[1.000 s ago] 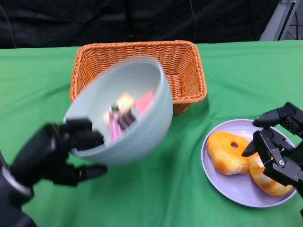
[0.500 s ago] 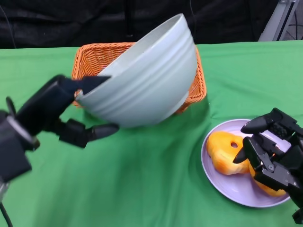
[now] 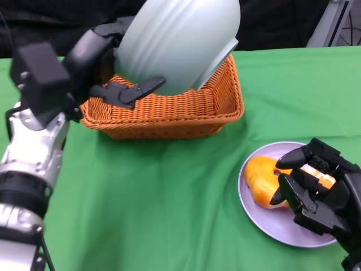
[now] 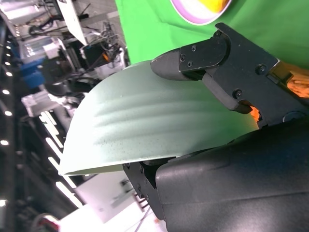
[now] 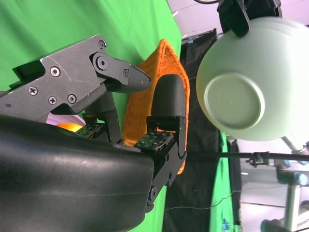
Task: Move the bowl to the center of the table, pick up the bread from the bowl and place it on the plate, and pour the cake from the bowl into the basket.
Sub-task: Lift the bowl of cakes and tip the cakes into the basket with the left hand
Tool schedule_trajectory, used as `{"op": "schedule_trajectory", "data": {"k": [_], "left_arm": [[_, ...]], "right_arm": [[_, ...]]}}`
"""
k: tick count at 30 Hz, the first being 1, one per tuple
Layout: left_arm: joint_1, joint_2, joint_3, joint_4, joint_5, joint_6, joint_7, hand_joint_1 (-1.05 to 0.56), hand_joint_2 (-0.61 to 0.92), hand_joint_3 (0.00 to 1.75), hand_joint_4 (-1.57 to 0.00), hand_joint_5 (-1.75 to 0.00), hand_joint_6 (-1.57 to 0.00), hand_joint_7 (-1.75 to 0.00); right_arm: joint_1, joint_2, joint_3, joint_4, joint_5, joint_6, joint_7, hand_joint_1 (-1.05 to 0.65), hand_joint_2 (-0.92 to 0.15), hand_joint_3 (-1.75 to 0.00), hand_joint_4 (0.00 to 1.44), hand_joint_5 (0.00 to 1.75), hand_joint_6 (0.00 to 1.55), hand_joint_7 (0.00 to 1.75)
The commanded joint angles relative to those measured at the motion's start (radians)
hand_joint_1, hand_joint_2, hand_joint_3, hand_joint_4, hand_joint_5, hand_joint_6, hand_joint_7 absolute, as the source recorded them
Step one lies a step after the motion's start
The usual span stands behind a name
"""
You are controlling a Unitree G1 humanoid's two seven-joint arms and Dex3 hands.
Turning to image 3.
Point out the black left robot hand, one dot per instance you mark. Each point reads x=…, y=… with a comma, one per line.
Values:
x=56, y=76

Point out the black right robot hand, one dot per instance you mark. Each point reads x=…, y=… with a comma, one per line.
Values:
x=330, y=203

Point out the striped croissant bread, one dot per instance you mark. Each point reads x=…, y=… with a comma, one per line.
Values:
x=324, y=179

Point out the grey round bowl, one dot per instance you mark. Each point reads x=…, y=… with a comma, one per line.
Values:
x=175, y=45

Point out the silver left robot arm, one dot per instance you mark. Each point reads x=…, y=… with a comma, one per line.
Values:
x=25, y=183

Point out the lavender round plate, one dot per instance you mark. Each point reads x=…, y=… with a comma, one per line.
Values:
x=270, y=226

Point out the orange wicker basket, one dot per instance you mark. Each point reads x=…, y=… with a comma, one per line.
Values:
x=175, y=115

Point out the green tablecloth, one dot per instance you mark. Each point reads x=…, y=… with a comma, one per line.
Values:
x=169, y=197

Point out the black backdrop cloth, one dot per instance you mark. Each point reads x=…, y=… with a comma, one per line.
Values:
x=282, y=25

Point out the aluminium frame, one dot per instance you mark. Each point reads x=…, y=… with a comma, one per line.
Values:
x=327, y=28

